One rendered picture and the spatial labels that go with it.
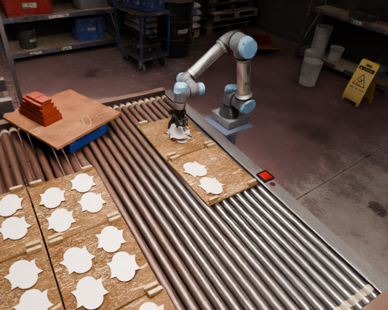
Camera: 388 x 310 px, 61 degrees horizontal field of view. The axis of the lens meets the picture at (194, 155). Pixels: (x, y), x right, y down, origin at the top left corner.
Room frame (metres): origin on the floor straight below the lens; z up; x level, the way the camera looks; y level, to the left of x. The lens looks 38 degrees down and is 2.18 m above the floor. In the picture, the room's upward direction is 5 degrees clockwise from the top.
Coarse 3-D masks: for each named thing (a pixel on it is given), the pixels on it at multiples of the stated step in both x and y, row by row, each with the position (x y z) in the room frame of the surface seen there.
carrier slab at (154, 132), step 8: (160, 120) 1.96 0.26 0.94; (168, 120) 1.97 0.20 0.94; (144, 128) 1.85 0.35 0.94; (152, 128) 1.85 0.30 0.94; (160, 128) 1.86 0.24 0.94; (192, 128) 1.90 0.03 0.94; (152, 136) 1.76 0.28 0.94; (160, 136) 1.77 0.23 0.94; (168, 136) 1.78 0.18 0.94; (192, 136) 1.81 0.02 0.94; (200, 136) 1.81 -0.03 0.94; (152, 144) 1.68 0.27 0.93; (160, 144) 1.68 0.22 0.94; (168, 144) 1.69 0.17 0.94; (176, 144) 1.70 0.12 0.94; (184, 144) 1.71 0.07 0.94; (192, 144) 1.72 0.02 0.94; (200, 144) 1.72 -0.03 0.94; (160, 152) 1.60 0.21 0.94; (168, 152) 1.61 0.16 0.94; (176, 152) 1.62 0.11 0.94; (184, 152) 1.62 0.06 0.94; (192, 152) 1.64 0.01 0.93; (168, 160) 1.54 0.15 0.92
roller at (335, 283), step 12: (240, 192) 1.35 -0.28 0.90; (252, 204) 1.26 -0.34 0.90; (264, 216) 1.18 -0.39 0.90; (276, 228) 1.11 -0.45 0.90; (288, 240) 1.04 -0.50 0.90; (300, 252) 0.98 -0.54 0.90; (312, 264) 0.92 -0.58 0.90; (324, 276) 0.86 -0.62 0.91; (336, 288) 0.80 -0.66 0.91; (348, 300) 0.75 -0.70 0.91
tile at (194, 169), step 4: (184, 164) 1.49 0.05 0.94; (188, 164) 1.50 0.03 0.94; (192, 164) 1.50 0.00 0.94; (196, 164) 1.51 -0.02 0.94; (184, 168) 1.46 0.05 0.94; (188, 168) 1.46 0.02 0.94; (192, 168) 1.47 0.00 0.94; (196, 168) 1.47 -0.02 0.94; (200, 168) 1.47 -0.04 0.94; (184, 172) 1.43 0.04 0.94; (188, 172) 1.43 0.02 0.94; (192, 172) 1.43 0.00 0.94; (196, 172) 1.43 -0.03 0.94; (200, 172) 1.44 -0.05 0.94; (204, 172) 1.44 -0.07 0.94; (196, 176) 1.41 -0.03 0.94; (200, 176) 1.41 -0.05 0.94
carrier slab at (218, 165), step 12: (192, 156) 1.59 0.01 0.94; (204, 156) 1.60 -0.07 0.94; (216, 156) 1.61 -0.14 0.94; (180, 168) 1.47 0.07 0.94; (204, 168) 1.49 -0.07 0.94; (216, 168) 1.50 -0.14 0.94; (228, 168) 1.51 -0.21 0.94; (240, 168) 1.52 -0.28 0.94; (192, 180) 1.37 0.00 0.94; (228, 180) 1.40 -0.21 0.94; (240, 180) 1.41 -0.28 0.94; (204, 192) 1.29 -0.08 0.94; (228, 192) 1.31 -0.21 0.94
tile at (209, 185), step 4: (200, 180) 1.37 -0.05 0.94; (204, 180) 1.37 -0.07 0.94; (208, 180) 1.37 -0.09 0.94; (212, 180) 1.38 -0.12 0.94; (216, 180) 1.38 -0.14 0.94; (200, 184) 1.35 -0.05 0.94; (204, 184) 1.34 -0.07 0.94; (208, 184) 1.34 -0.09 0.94; (212, 184) 1.35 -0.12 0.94; (216, 184) 1.35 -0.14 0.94; (220, 184) 1.35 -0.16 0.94; (204, 188) 1.31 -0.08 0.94; (208, 188) 1.31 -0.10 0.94; (212, 188) 1.31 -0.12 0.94; (216, 188) 1.32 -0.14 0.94; (220, 188) 1.32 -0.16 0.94; (208, 192) 1.28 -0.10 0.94; (212, 192) 1.28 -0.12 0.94; (216, 192) 1.29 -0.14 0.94; (220, 192) 1.29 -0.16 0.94
